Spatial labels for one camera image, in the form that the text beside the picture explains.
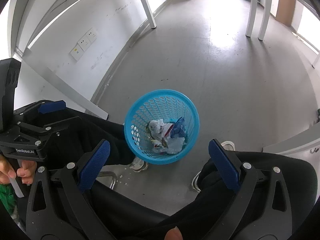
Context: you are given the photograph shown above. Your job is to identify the white shoe left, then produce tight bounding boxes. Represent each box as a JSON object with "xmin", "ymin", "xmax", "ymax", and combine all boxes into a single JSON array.
[{"xmin": 129, "ymin": 157, "xmax": 149, "ymax": 172}]

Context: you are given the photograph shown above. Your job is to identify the person's left hand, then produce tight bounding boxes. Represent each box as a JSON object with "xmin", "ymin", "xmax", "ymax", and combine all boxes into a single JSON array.
[{"xmin": 0, "ymin": 155, "xmax": 37, "ymax": 185}]

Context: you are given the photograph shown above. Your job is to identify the white wall socket panel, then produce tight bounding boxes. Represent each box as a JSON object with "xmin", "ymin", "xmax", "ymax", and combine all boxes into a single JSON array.
[{"xmin": 70, "ymin": 28, "xmax": 98, "ymax": 61}]

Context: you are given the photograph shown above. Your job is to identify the blue plastic trash basket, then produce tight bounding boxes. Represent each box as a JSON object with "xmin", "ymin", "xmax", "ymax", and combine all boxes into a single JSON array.
[{"xmin": 124, "ymin": 89, "xmax": 200, "ymax": 165}]

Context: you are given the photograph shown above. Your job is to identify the brown gold snack wrapper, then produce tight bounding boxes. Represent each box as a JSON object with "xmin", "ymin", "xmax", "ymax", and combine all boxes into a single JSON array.
[{"xmin": 150, "ymin": 138, "xmax": 168, "ymax": 153}]

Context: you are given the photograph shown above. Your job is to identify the red white snack wrapper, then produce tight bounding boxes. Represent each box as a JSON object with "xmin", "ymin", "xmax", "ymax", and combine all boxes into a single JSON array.
[{"xmin": 161, "ymin": 123, "xmax": 175, "ymax": 139}]

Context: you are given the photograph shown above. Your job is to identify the white shoe right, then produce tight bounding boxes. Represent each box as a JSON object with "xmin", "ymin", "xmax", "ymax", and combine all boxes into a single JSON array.
[{"xmin": 221, "ymin": 141, "xmax": 235, "ymax": 151}]

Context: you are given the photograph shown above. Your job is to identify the white shoe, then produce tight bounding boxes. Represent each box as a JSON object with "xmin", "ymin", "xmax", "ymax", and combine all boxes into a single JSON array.
[
  {"xmin": 129, "ymin": 157, "xmax": 149, "ymax": 172},
  {"xmin": 221, "ymin": 141, "xmax": 235, "ymax": 151}
]

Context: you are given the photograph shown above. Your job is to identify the blue snack bag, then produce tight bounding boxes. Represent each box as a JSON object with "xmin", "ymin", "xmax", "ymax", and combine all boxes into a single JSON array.
[{"xmin": 170, "ymin": 117, "xmax": 187, "ymax": 138}]

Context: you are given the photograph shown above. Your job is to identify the white tissue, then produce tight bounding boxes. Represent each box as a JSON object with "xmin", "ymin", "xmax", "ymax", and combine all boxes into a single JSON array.
[{"xmin": 165, "ymin": 137, "xmax": 186, "ymax": 154}]

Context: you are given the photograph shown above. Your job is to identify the white plastic bag ball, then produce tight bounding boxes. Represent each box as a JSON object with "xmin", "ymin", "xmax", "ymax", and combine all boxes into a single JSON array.
[{"xmin": 148, "ymin": 119, "xmax": 164, "ymax": 141}]

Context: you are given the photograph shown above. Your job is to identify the person's right hand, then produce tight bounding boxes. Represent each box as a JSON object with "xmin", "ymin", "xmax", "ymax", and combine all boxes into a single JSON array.
[{"xmin": 164, "ymin": 227, "xmax": 183, "ymax": 240}]

